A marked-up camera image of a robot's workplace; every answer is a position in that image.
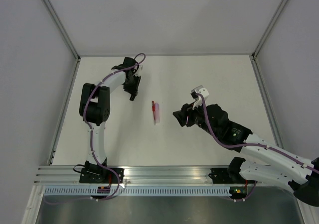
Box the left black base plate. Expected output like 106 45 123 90
79 167 124 184

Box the red gel pen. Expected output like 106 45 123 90
152 101 156 124

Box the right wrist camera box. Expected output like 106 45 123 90
190 85 209 110

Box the white slotted cable duct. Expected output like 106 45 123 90
44 186 231 197

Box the purple cable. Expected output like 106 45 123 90
197 92 319 175
83 53 146 200

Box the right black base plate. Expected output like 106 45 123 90
208 168 246 184

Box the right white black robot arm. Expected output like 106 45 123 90
172 104 319 207

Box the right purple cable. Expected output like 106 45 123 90
197 92 319 175

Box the aluminium mounting rail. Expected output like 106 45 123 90
33 166 224 186

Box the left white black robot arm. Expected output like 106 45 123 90
79 57 141 183

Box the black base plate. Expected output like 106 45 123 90
79 167 124 184
208 168 246 184

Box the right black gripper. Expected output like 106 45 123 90
172 98 218 138

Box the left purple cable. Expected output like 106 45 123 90
83 53 146 200

